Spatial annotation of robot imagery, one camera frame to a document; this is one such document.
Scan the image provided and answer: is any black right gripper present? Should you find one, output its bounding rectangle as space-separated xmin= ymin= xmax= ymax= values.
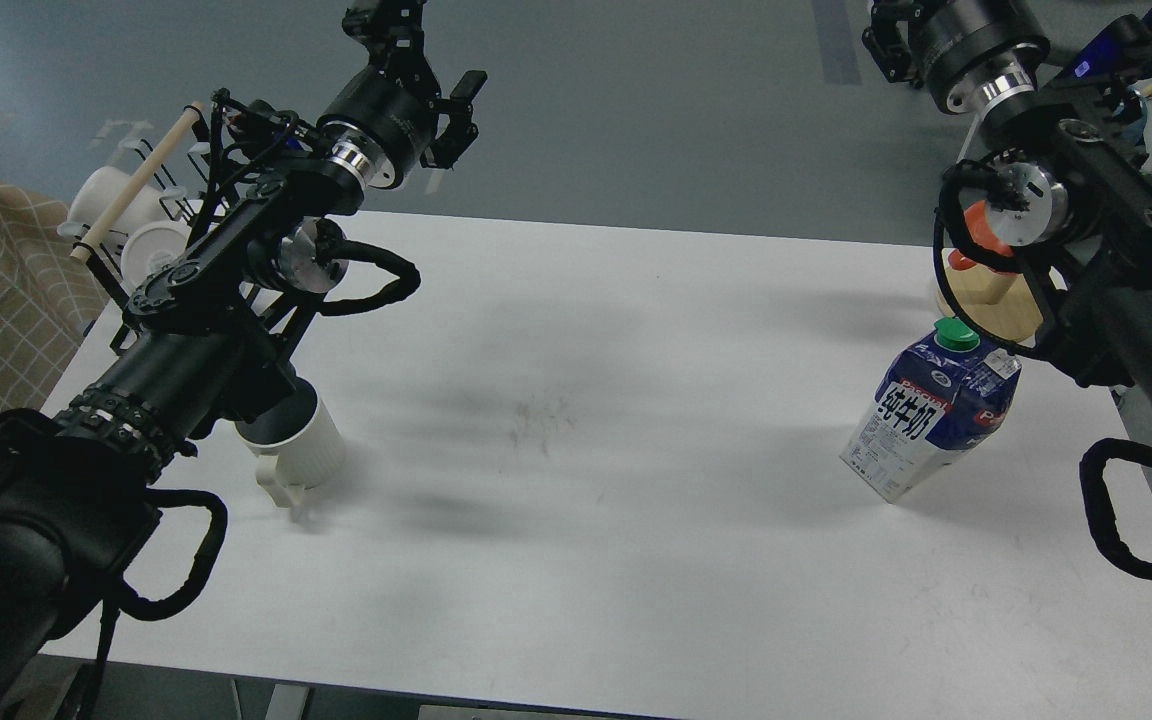
xmin=861 ymin=1 xmax=1051 ymax=115

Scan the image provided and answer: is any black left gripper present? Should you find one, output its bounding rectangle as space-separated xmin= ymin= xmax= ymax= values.
xmin=317 ymin=1 xmax=488 ymax=190

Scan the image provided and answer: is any white ribbed mug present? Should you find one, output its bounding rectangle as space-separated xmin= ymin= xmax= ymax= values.
xmin=233 ymin=378 xmax=347 ymax=510

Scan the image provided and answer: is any blue white milk carton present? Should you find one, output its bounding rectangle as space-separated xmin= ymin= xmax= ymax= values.
xmin=838 ymin=316 xmax=1021 ymax=503

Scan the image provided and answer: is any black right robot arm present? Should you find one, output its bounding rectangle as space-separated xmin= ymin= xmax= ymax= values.
xmin=861 ymin=1 xmax=1152 ymax=582

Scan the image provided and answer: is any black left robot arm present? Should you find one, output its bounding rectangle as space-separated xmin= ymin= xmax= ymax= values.
xmin=0 ymin=1 xmax=486 ymax=702

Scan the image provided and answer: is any orange plastic cup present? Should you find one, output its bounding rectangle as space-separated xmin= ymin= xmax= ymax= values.
xmin=948 ymin=200 xmax=1011 ymax=272

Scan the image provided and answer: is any blue cup on stand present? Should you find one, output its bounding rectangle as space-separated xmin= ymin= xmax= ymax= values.
xmin=1121 ymin=83 xmax=1152 ymax=176

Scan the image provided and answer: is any wooden cup tree stand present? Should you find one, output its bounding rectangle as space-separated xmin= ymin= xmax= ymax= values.
xmin=935 ymin=73 xmax=1152 ymax=342

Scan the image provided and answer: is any white cup on rack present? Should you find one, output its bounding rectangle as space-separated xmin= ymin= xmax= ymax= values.
xmin=119 ymin=220 xmax=191 ymax=295

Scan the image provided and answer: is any white cup rear rack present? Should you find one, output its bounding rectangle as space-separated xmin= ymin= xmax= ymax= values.
xmin=56 ymin=167 xmax=172 ymax=243

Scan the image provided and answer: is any black wire cup rack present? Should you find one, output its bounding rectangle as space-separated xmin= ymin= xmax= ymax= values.
xmin=60 ymin=97 xmax=248 ymax=309

